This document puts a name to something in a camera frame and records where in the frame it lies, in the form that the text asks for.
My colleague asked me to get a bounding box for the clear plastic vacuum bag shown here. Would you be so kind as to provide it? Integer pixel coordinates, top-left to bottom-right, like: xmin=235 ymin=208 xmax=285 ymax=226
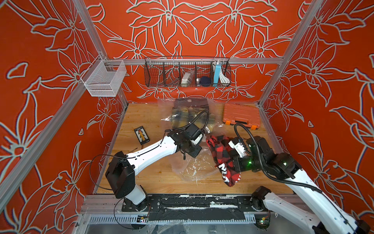
xmin=158 ymin=97 xmax=226 ymax=181

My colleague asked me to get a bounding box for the black wire wall basket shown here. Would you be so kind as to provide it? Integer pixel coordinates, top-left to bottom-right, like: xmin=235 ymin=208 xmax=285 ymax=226
xmin=144 ymin=56 xmax=232 ymax=88

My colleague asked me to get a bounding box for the yellow green plaid shirt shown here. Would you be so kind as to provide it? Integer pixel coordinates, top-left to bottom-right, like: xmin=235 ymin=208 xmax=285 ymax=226
xmin=170 ymin=107 xmax=217 ymax=132

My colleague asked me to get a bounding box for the dark blue round object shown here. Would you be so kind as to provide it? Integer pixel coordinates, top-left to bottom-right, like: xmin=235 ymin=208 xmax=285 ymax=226
xmin=199 ymin=76 xmax=211 ymax=87

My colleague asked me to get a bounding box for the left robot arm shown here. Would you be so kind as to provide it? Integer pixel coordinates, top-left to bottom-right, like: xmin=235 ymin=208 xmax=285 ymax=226
xmin=105 ymin=109 xmax=209 ymax=211

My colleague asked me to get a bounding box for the grey packet in basket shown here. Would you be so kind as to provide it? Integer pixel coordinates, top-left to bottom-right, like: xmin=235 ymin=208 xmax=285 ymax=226
xmin=181 ymin=71 xmax=194 ymax=87

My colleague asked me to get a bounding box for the small picture card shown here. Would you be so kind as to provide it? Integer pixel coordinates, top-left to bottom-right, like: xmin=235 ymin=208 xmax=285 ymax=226
xmin=134 ymin=126 xmax=150 ymax=145

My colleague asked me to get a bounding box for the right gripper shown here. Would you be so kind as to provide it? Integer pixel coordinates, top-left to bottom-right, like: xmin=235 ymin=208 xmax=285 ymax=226
xmin=221 ymin=155 xmax=265 ymax=172

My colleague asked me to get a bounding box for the white wire wall basket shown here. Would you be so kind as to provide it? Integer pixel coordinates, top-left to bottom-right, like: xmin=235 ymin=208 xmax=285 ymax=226
xmin=82 ymin=59 xmax=127 ymax=97

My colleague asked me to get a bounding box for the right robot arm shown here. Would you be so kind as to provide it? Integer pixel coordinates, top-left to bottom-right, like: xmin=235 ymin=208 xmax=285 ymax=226
xmin=229 ymin=123 xmax=370 ymax=234

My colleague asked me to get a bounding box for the light blue box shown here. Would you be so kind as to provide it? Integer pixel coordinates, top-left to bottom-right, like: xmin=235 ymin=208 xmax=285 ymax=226
xmin=212 ymin=62 xmax=221 ymax=87

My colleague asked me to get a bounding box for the orange plastic tool case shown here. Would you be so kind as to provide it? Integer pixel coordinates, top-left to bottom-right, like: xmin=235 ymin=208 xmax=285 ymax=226
xmin=222 ymin=103 xmax=261 ymax=130

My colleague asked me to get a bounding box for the white coiled cable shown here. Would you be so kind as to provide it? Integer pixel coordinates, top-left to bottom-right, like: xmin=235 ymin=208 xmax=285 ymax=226
xmin=219 ymin=68 xmax=231 ymax=85

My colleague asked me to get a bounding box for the red black plaid shirt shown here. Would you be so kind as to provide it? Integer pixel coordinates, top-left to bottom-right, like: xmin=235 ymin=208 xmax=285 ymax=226
xmin=206 ymin=135 xmax=241 ymax=187

